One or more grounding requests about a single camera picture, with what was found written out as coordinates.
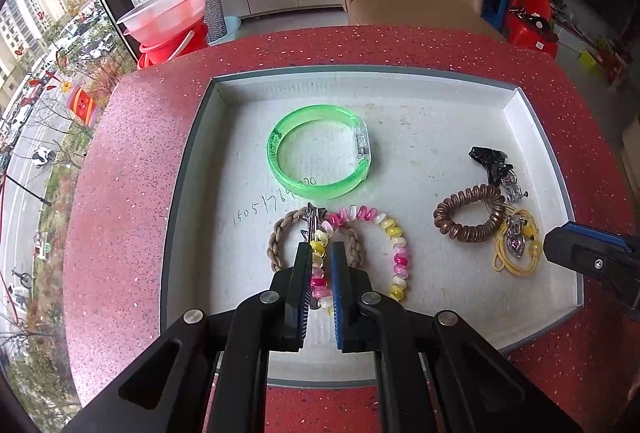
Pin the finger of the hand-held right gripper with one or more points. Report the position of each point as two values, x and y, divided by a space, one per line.
580 250

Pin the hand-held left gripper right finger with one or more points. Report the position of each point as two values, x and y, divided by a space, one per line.
337 293

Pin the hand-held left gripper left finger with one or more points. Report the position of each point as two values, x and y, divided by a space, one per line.
302 293

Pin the yellow elastic hair band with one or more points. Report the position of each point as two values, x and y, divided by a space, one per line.
520 270

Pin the silver pendant with red stone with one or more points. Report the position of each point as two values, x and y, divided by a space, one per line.
515 240

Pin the silver star hair clip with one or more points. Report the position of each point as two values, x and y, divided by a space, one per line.
312 218

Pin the silver charm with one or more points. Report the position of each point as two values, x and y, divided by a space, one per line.
511 190

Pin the grey cardboard box tray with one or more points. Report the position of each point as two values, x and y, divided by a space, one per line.
425 123

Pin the black hair claw clip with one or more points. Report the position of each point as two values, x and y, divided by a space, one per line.
487 155

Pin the red plastic stool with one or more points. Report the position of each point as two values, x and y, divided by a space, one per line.
530 38

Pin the blue plastic stool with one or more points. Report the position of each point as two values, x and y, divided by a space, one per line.
495 0

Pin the red plastic bucket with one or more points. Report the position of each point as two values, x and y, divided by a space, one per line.
170 50

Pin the lantern window sticker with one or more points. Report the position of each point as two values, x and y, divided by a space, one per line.
82 108

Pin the grey roll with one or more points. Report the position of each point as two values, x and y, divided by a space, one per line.
215 8

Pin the pink plastic basin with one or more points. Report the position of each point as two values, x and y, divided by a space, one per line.
165 13

